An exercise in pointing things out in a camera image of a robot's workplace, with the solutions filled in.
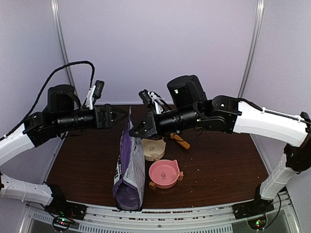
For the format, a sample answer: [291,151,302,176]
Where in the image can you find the yellow plastic scoop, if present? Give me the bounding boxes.
[170,133,190,150]

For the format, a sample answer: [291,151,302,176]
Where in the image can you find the purple puppy food bag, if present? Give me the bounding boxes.
[112,108,145,211]

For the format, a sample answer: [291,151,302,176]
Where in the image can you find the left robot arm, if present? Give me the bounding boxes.
[0,81,128,216]

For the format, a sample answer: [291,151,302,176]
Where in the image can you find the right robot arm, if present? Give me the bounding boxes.
[130,75,311,215]

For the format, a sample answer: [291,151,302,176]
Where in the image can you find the cream pet bowl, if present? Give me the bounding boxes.
[142,139,166,162]

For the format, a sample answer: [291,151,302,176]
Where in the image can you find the pink pet bowl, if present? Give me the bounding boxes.
[149,160,184,190]

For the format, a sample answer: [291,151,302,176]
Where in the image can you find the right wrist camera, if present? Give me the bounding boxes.
[138,89,165,115]

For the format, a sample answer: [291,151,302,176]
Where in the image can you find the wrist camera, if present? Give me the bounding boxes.
[138,89,165,115]
[84,80,105,110]

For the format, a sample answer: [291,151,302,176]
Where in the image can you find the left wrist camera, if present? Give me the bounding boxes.
[84,80,105,110]

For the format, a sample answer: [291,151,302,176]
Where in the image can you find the left black cable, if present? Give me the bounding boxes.
[4,60,95,139]

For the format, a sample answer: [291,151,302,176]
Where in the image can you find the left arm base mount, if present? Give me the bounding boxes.
[42,184,87,233]

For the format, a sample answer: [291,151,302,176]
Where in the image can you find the aluminium front rail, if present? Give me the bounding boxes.
[25,191,296,233]

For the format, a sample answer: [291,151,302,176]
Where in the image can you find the left aluminium frame post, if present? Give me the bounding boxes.
[51,0,81,109]

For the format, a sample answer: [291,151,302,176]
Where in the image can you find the aluminium frame post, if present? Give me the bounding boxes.
[51,0,81,109]
[237,0,265,98]

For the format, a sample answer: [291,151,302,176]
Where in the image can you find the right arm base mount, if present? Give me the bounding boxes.
[232,184,280,232]

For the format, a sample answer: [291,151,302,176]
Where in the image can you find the right aluminium frame post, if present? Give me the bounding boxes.
[237,0,265,98]

